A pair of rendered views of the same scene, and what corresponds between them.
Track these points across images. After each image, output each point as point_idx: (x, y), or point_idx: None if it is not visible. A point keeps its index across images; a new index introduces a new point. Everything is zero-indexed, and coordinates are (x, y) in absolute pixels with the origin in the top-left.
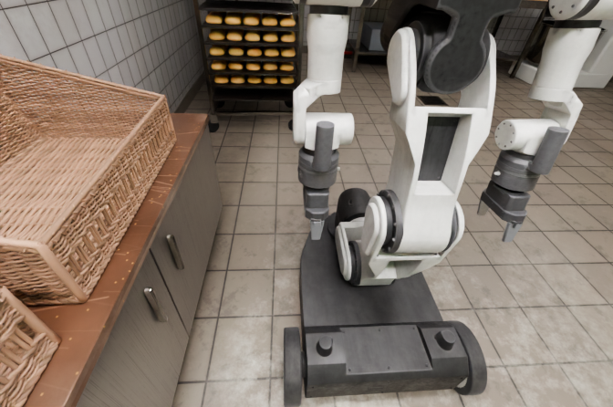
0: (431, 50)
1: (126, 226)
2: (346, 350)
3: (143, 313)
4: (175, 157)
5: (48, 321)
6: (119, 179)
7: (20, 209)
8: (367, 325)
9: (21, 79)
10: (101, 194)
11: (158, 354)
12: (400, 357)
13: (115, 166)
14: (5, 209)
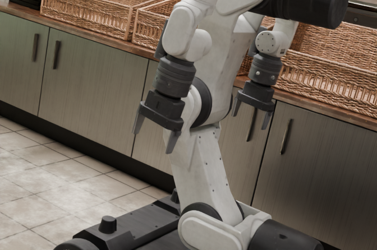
0: None
1: (289, 89)
2: (163, 210)
3: (247, 115)
4: (360, 115)
5: (248, 77)
6: (307, 69)
7: (325, 88)
8: (166, 227)
9: None
10: (292, 61)
11: (233, 149)
12: (128, 220)
13: (310, 61)
14: (327, 87)
